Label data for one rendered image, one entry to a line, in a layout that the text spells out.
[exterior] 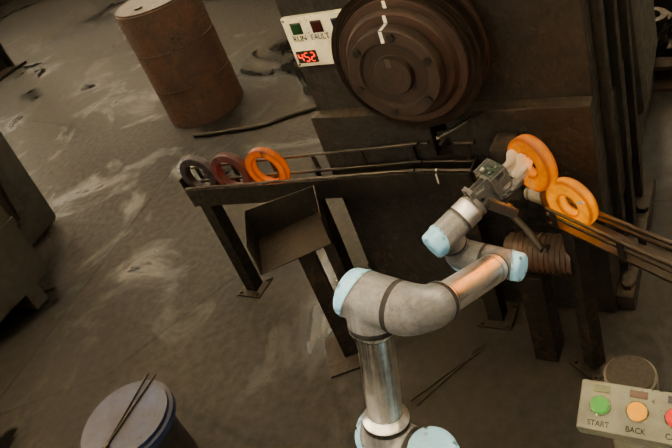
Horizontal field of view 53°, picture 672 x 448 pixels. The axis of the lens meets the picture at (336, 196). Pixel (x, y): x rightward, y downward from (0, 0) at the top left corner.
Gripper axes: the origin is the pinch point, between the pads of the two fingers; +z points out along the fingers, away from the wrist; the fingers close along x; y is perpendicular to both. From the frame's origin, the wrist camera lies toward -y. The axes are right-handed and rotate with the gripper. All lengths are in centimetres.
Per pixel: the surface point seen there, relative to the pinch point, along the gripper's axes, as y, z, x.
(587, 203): -20.2, 4.4, -6.9
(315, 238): -17, -53, 62
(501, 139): -14.5, 8.1, 28.9
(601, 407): -24, -36, -46
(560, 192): -19.2, 3.3, 1.6
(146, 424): -14, -132, 50
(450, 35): 25.2, 10.7, 29.1
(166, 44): -15, -31, 328
